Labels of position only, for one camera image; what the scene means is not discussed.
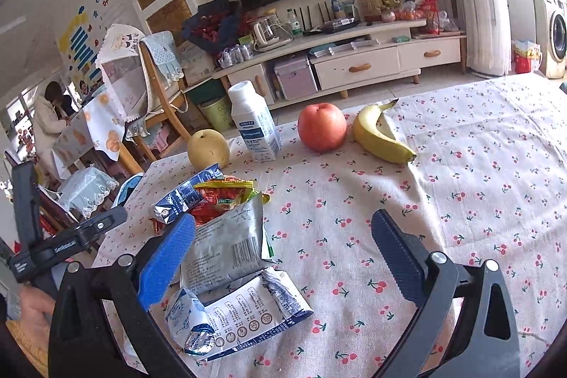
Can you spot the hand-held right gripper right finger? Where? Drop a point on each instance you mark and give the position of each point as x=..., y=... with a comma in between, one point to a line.
x=398, y=258

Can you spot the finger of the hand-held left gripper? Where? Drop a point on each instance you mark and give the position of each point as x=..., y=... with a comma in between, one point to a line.
x=102, y=223
x=27, y=205

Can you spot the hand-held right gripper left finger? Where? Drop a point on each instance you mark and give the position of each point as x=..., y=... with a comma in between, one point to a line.
x=166, y=258

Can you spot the blue milk carton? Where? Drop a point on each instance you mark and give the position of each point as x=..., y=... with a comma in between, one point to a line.
x=177, y=201

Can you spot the silver snack bag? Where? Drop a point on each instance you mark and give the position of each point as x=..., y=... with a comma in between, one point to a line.
x=226, y=245

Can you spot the red snack packet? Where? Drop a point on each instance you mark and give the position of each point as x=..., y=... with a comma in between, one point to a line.
x=221, y=196

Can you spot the white milk pouch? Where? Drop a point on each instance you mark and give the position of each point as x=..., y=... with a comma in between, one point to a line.
x=239, y=311

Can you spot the person's left hand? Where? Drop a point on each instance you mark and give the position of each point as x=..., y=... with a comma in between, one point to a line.
x=35, y=309

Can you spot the blue lace chair cushion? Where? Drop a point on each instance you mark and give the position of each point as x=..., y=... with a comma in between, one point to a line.
x=86, y=190

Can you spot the blue and white cloth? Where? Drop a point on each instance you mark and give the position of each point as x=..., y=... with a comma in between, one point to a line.
x=130, y=190

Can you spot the cherry print tablecloth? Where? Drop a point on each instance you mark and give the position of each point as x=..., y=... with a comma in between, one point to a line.
x=398, y=192

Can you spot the orange print dining tablecloth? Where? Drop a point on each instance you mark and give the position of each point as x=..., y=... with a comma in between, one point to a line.
x=102, y=121

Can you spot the yellow pear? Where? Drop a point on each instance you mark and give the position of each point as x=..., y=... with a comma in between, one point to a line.
x=207, y=150

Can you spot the yellow banana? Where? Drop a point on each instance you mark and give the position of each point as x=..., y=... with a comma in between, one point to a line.
x=376, y=139

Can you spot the light wooden chair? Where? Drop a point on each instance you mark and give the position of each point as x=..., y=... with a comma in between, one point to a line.
x=164, y=103

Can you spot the red apple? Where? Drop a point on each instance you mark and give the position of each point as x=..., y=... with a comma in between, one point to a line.
x=322, y=128

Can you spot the green waste bin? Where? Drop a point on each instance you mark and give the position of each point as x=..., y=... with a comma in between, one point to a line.
x=215, y=112

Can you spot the white lace dust cover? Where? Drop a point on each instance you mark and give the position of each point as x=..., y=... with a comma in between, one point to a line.
x=122, y=68

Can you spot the white milk bottle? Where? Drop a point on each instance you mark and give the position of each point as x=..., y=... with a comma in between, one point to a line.
x=254, y=125

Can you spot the dark green box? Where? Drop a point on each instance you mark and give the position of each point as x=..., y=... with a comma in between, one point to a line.
x=208, y=88

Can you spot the blue lace chair back cloth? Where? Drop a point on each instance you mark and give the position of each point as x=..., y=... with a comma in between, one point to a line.
x=161, y=57

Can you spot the white printed box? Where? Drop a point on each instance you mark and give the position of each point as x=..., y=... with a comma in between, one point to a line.
x=197, y=63

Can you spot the white television cabinet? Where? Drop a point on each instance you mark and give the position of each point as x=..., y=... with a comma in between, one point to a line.
x=363, y=68

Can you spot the metal storage case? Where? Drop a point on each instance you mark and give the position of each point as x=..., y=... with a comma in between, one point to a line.
x=296, y=79

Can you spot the pack of silver cans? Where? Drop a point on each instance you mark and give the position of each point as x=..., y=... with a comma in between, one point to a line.
x=234, y=55

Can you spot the dark wrapped bouquet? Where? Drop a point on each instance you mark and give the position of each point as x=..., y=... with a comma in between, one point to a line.
x=212, y=26

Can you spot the red paper gift bag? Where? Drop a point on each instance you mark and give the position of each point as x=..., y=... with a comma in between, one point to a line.
x=526, y=59

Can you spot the black router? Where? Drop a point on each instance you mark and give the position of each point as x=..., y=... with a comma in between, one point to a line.
x=339, y=25

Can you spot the bag of oranges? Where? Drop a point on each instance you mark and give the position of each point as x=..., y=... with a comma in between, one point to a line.
x=403, y=15

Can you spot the glass kettle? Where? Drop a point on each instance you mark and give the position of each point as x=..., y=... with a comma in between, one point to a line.
x=265, y=32

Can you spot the green label plastic bottle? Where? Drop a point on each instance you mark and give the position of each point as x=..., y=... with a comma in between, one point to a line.
x=293, y=26

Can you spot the brown paper bag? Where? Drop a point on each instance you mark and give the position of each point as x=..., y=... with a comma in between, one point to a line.
x=371, y=1

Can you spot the white washing machine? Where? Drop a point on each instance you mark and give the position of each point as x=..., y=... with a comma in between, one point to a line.
x=558, y=37

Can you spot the blue bar wall poster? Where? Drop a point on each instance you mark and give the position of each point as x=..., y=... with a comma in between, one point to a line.
x=82, y=41

